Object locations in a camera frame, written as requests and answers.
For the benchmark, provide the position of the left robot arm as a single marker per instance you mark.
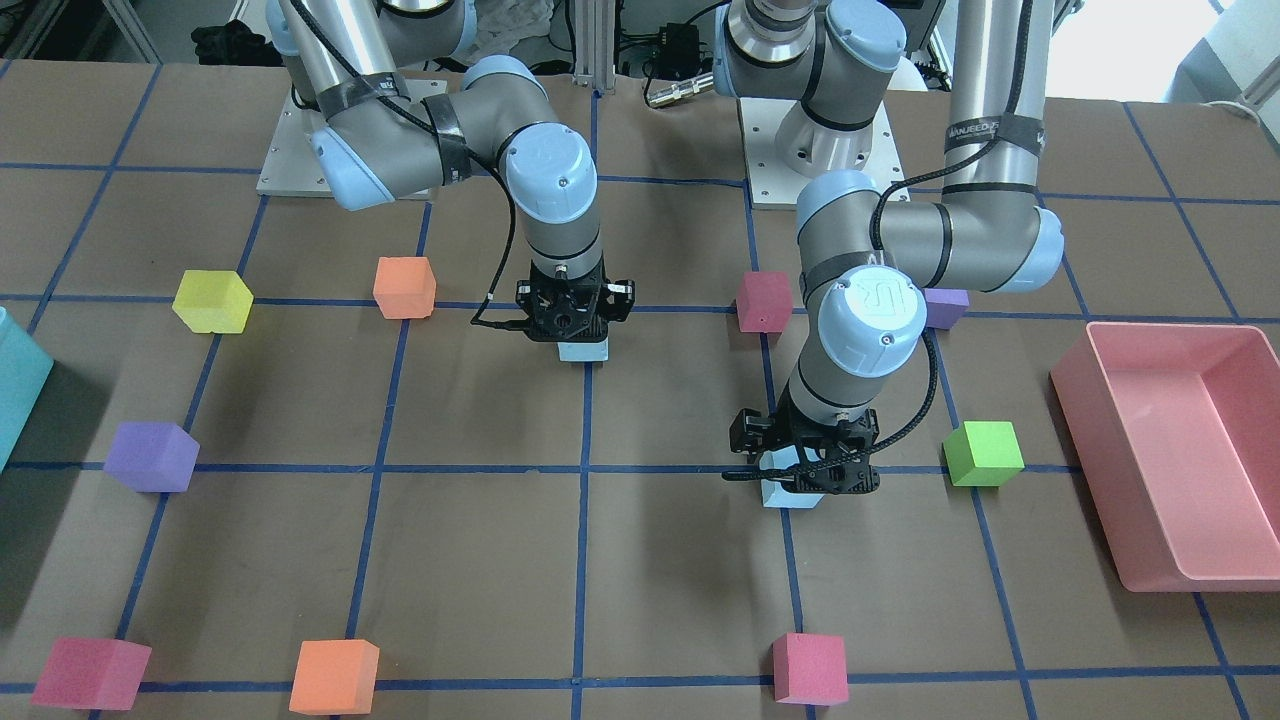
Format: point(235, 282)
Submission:
point(868, 371)

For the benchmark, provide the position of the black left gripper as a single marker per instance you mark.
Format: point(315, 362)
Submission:
point(747, 428)

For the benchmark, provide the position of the pink foam block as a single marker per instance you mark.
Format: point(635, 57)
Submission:
point(810, 669)
point(92, 674)

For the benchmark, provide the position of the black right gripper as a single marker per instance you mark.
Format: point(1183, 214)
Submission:
point(619, 296)

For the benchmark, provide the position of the aluminium frame post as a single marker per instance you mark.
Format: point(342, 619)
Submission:
point(594, 40)

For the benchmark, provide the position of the orange foam block near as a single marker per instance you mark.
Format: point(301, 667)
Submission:
point(405, 288)

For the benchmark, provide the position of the purple foam block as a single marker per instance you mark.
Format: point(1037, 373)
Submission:
point(945, 307)
point(152, 456)

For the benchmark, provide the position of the orange foam block far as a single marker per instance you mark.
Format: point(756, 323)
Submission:
point(335, 678)

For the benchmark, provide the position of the crimson foam block near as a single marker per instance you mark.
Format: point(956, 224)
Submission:
point(764, 302)

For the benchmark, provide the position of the pink foam block front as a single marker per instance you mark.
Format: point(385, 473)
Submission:
point(92, 674)

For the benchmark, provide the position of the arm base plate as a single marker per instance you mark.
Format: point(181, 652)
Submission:
point(359, 166)
point(785, 150)

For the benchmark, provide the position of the pink plastic tray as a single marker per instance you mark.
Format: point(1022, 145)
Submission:
point(1175, 426)

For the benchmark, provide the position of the yellow foam block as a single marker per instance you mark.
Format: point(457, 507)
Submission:
point(213, 301)

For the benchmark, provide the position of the cyan plastic bin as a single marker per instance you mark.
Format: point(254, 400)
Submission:
point(25, 367)

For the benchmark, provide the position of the pink foam block far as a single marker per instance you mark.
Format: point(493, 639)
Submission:
point(810, 669)

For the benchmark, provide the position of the green foam block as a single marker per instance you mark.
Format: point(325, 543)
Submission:
point(983, 454)

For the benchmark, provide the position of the light blue foam block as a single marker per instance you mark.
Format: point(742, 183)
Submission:
point(779, 493)
point(583, 352)

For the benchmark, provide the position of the orange foam block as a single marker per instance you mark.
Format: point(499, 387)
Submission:
point(335, 678)
point(405, 288)

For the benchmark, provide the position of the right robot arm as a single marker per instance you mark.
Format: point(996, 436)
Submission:
point(343, 54)

